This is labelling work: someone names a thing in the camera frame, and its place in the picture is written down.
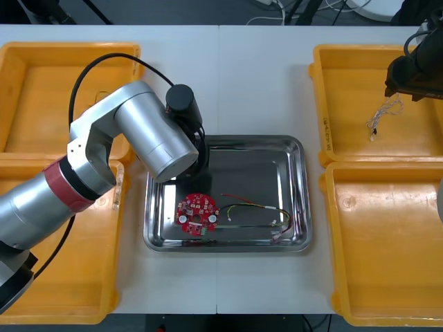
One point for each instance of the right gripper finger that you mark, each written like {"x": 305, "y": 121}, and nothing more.
{"x": 418, "y": 97}
{"x": 390, "y": 92}

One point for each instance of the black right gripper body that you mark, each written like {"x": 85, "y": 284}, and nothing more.
{"x": 412, "y": 77}

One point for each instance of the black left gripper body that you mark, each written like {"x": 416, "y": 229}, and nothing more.
{"x": 204, "y": 159}

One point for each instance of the round red circuit board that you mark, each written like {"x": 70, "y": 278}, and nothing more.
{"x": 194, "y": 211}

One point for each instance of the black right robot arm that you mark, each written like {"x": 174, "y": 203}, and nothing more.
{"x": 431, "y": 48}

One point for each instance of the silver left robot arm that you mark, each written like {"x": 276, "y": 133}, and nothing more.
{"x": 145, "y": 121}

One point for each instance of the steel tray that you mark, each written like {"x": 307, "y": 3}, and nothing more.
{"x": 249, "y": 166}

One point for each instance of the yellow-orange plastic bin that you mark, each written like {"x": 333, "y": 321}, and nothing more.
{"x": 380, "y": 276}
{"x": 83, "y": 276}
{"x": 346, "y": 62}
{"x": 20, "y": 55}

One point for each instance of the white round floor base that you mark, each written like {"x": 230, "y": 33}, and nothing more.
{"x": 377, "y": 8}

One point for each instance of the black stand legs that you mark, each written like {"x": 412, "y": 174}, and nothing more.
{"x": 308, "y": 10}

